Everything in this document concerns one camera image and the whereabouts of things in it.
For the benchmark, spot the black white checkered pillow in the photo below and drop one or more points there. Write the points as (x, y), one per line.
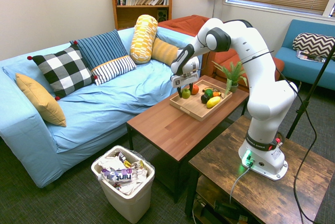
(62, 69)

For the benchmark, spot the red-brown wooden coffee table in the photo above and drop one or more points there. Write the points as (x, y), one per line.
(167, 129)

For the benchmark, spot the green fern plant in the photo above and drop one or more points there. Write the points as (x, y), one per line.
(233, 73)

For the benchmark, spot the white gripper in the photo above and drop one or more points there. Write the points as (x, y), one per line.
(183, 80)

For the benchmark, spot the blue striped pillow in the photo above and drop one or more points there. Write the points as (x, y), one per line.
(102, 46)

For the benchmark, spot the black white chevron pillow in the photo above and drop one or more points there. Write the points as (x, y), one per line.
(314, 44)

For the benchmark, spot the brown spotted banana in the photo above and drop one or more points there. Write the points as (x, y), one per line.
(210, 88)

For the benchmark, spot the green apple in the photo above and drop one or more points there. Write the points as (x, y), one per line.
(186, 93)

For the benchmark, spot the yellow patterned bolster pillow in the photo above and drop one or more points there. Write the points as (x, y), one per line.
(142, 38)

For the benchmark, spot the wooden bookshelf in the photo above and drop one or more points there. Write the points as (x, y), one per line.
(141, 12)

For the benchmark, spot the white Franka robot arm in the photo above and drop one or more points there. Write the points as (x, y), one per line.
(261, 82)

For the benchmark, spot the small black speaker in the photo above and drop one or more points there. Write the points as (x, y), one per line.
(162, 15)

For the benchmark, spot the dark plant pot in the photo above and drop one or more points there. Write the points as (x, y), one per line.
(234, 87)

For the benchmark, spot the light blue sofa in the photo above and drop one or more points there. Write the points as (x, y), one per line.
(104, 109)

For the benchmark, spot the blue couch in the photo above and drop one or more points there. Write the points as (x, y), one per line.
(293, 61)

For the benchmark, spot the wooden tray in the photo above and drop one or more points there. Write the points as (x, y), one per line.
(193, 109)

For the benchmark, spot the black bell pepper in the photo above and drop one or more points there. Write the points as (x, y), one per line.
(204, 99)

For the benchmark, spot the red-orange round fruit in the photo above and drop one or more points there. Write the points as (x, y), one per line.
(195, 90)

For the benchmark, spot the rustic dark wood table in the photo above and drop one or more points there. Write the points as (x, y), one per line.
(261, 197)

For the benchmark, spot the magazine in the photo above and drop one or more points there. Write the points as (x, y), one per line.
(307, 56)

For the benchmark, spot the plain mustard pillow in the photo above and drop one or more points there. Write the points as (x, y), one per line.
(39, 98)

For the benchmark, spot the black camera stand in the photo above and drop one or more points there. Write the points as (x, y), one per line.
(308, 95)

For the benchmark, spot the black power adapter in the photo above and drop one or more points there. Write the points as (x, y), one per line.
(227, 208)

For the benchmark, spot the orange-red armchair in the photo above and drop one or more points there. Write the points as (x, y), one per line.
(183, 25)

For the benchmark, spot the mustard striped pillow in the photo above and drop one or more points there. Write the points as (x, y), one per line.
(165, 51)

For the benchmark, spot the small orange tangerine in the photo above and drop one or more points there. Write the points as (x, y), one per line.
(216, 94)

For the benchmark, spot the white navy striped pillow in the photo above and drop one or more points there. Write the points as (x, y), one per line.
(112, 69)

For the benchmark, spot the beige trash bin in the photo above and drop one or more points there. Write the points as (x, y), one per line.
(131, 205)

